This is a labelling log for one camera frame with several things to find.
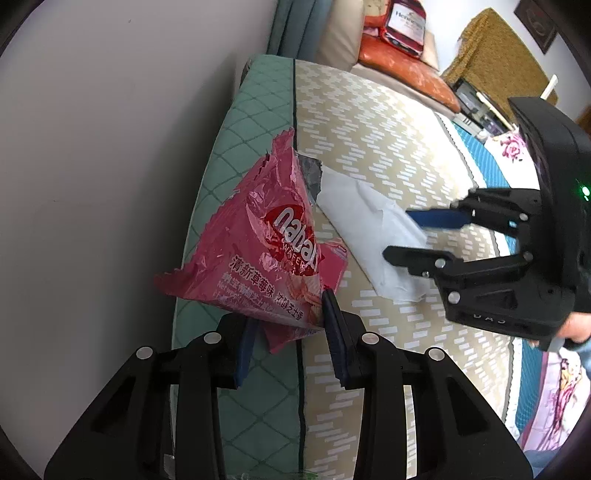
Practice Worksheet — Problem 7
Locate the grey blue curtain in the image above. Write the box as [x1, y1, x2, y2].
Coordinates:
[268, 0, 335, 56]

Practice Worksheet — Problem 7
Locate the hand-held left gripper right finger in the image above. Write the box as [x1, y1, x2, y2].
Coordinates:
[322, 288, 532, 480]

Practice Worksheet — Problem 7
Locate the person's leg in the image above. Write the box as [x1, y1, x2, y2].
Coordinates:
[522, 450, 561, 480]

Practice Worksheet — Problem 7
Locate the white tissue paper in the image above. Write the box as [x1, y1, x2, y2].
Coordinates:
[316, 166, 432, 303]

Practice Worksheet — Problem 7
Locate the black media player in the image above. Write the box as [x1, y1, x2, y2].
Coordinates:
[455, 78, 499, 125]

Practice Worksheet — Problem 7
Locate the pink floral quilt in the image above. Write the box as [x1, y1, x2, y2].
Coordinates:
[485, 131, 591, 467]

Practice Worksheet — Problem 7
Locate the gold patterned cloth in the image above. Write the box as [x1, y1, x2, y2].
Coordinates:
[441, 9, 564, 121]

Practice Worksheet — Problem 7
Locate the person's right hand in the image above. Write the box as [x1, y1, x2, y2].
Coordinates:
[529, 311, 591, 352]

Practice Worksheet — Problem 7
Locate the orange seat cushion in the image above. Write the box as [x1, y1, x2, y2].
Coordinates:
[358, 34, 462, 114]

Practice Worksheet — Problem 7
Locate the green quilted mattress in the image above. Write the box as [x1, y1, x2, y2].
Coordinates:
[171, 54, 305, 480]

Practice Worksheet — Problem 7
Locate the yellow plush pillow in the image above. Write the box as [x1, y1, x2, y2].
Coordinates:
[362, 0, 393, 35]

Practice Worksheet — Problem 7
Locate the red bottle-shaped bag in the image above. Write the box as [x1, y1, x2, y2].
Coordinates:
[381, 0, 428, 58]

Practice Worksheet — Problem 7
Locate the cream leather sofa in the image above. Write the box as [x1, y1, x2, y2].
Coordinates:
[316, 0, 458, 116]

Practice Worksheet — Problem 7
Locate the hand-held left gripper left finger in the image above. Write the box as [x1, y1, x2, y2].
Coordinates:
[44, 314, 259, 480]

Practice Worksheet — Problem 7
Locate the beige zigzag mattress cover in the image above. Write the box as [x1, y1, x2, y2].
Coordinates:
[293, 60, 522, 480]

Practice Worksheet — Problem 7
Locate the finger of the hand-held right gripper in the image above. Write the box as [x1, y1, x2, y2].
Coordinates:
[405, 187, 542, 241]
[383, 244, 536, 289]

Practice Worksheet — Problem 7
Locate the pink wafer packet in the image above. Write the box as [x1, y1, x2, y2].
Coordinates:
[154, 128, 349, 354]

